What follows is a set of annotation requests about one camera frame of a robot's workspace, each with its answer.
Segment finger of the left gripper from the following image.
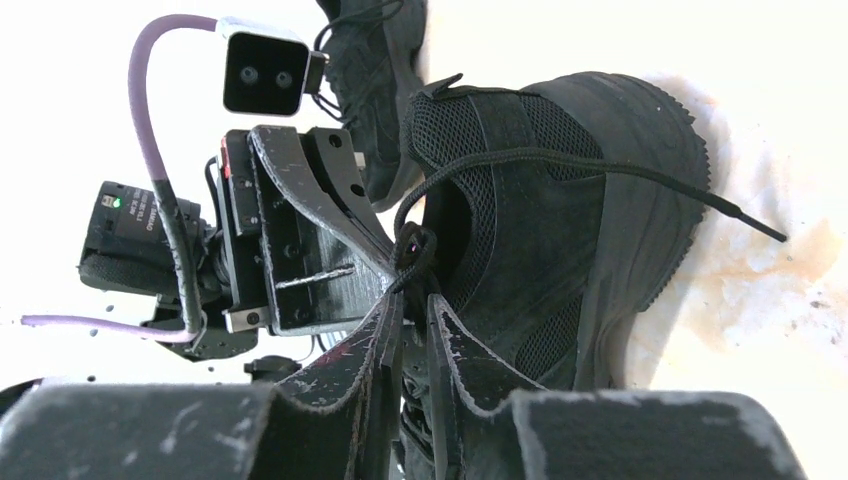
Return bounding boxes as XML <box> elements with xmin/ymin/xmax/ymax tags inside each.
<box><xmin>304</xmin><ymin>127</ymin><xmax>393</xmax><ymax>252</ymax></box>
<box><xmin>249</xmin><ymin>125</ymin><xmax>396</xmax><ymax>279</ymax></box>

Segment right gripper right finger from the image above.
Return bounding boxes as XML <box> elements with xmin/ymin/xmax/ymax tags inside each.
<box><xmin>427</xmin><ymin>295</ymin><xmax>805</xmax><ymax>479</ymax></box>

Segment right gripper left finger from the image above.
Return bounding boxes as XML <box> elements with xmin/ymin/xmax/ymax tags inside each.
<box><xmin>1</xmin><ymin>293</ymin><xmax>403</xmax><ymax>479</ymax></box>

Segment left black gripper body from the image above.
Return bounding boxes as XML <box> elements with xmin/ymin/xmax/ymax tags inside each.
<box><xmin>217</xmin><ymin>130</ymin><xmax>391</xmax><ymax>336</ymax></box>

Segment black shoe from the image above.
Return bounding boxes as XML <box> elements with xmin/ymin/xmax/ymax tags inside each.
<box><xmin>390</xmin><ymin>71</ymin><xmax>790</xmax><ymax>480</ymax></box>
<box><xmin>313</xmin><ymin>0</ymin><xmax>427</xmax><ymax>212</ymax></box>

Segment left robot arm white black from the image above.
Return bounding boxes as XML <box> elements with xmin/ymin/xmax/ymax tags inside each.
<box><xmin>78</xmin><ymin>126</ymin><xmax>393</xmax><ymax>361</ymax></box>

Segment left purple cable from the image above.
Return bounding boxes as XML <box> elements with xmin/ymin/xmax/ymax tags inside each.
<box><xmin>19</xmin><ymin>14</ymin><xmax>220</xmax><ymax>344</ymax></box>

